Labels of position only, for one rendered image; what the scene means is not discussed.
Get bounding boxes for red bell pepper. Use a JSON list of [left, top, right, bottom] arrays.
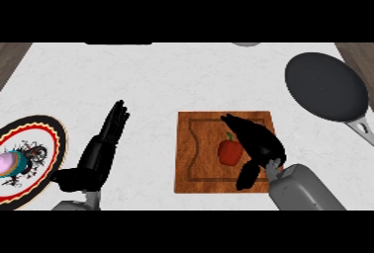
[[216, 131, 245, 167]]

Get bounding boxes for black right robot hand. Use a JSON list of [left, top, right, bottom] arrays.
[[219, 113, 288, 192]]

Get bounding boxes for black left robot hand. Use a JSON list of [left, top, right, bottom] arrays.
[[50, 99, 131, 194]]

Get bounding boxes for dark grey frying pan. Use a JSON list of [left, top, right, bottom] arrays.
[[284, 51, 374, 146]]

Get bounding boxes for brown wooden cutting board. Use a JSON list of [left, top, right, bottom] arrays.
[[174, 111, 285, 195]]

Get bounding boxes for black red patterned plate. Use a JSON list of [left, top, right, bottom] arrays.
[[0, 115, 68, 211]]

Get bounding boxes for pink teal cupcake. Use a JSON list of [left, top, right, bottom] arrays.
[[0, 150, 32, 179]]

